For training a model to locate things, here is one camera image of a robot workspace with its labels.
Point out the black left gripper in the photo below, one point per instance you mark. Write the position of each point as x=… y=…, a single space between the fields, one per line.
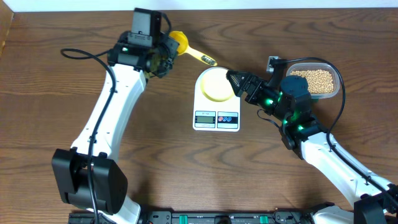
x=170 y=58

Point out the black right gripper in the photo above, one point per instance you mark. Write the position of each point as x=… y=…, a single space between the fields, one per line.
x=250 y=79

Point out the yellow plastic measuring scoop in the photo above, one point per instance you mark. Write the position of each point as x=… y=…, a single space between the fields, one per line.
x=184 y=48

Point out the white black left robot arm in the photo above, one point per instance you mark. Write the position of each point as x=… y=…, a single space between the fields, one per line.
x=87 y=174

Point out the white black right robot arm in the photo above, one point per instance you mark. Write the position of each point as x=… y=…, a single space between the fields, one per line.
x=373 y=198

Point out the pale yellow plastic bowl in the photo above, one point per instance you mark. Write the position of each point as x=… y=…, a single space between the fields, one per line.
x=215 y=85

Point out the white digital kitchen scale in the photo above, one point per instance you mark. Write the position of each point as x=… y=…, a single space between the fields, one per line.
x=215 y=116

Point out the clear container of soybeans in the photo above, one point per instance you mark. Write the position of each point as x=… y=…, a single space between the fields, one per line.
x=323 y=81

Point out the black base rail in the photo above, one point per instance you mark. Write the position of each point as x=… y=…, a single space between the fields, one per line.
x=279 y=216

